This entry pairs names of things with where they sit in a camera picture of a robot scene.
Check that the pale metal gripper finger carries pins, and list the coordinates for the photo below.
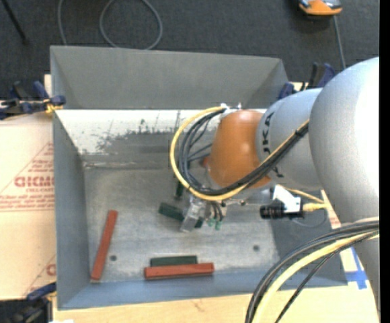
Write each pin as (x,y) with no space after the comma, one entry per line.
(189,222)

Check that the dark green flat block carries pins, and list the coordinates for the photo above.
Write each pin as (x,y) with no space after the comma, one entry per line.
(170,211)
(173,260)
(179,191)

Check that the red-brown flat block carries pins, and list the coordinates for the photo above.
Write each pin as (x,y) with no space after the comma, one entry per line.
(179,270)
(104,244)

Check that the grey metal bin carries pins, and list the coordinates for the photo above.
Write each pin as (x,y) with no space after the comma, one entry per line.
(141,194)

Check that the brown cardboard board red print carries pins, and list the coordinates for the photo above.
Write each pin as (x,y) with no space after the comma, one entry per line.
(20,234)

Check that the black cylinder on white bracket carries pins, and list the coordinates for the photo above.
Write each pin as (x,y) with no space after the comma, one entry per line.
(275,211)

